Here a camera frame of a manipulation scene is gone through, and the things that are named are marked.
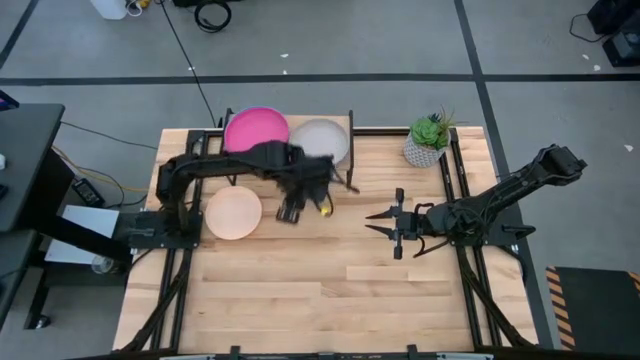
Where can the pink plate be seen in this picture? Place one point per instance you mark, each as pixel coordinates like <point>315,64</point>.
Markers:
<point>255,130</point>

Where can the device with colourful screen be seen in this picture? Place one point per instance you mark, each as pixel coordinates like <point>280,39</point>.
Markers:
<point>7,101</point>

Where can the black metal rig frame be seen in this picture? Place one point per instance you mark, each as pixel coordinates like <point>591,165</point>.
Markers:
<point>380,132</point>

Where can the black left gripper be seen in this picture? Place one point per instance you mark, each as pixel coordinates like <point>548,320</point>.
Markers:
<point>307,175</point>

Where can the succulent in patterned white pot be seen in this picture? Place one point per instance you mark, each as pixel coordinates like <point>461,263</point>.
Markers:
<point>425,145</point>

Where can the grey plate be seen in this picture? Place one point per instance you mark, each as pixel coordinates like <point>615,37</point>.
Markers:
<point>320,137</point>

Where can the clear glass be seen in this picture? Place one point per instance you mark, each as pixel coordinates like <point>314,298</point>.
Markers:
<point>102,265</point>

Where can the white flat panel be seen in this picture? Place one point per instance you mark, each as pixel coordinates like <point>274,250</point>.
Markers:
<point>90,220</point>

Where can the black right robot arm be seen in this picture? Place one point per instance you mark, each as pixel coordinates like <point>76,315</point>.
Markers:
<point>500,197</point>

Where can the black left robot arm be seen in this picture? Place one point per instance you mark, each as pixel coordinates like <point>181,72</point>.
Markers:
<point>220,162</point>

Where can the black power adapter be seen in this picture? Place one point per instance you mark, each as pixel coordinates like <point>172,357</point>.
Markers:
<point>89,192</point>

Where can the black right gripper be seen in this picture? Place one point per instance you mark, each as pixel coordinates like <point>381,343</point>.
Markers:
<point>415,226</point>

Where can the wooden shelf with black frame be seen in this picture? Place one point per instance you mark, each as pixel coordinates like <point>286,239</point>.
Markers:
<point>346,120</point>

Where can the peach plate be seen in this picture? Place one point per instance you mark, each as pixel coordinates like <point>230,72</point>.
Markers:
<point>233,212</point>

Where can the black equipment case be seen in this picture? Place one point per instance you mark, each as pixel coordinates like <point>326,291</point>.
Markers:
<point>625,50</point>
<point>615,12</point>

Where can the white container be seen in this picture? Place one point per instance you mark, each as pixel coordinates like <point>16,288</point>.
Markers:
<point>107,9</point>

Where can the black mat with hazard stripes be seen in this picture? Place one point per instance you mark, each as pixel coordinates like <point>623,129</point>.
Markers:
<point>600,310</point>

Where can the black desk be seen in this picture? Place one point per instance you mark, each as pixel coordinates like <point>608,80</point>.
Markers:
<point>25,160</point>

